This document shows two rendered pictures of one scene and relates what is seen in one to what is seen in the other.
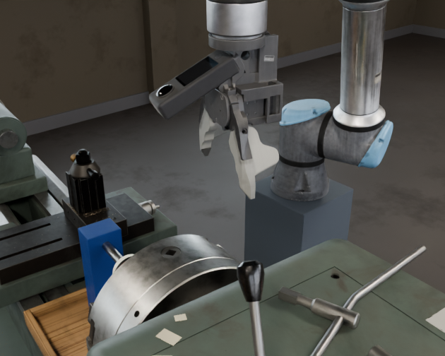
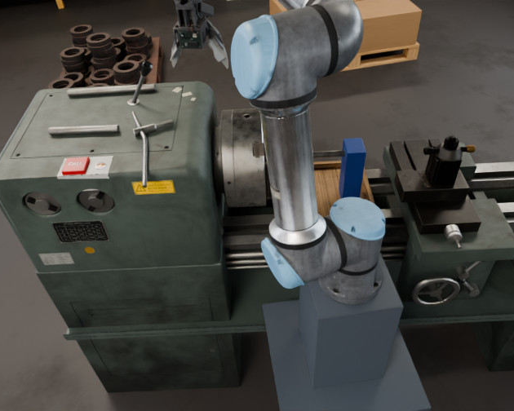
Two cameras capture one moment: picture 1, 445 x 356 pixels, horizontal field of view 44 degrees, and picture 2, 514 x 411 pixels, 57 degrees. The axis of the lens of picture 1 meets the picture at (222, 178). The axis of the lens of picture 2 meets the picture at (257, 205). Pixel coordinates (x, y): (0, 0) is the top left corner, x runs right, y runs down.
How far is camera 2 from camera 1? 1.77 m
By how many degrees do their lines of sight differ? 94
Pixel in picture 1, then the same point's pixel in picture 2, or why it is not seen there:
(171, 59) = not seen: outside the picture
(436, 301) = (115, 166)
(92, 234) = (349, 141)
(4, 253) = (410, 145)
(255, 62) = (183, 12)
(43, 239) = (418, 163)
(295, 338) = (149, 119)
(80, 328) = (335, 181)
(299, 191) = not seen: hidden behind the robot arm
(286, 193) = not seen: hidden behind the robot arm
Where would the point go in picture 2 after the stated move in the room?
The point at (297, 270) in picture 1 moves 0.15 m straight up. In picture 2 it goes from (183, 138) to (174, 90)
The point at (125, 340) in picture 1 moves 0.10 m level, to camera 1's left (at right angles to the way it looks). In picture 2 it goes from (197, 86) to (215, 72)
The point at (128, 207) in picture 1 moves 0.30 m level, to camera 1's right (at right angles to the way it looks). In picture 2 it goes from (449, 215) to (414, 282)
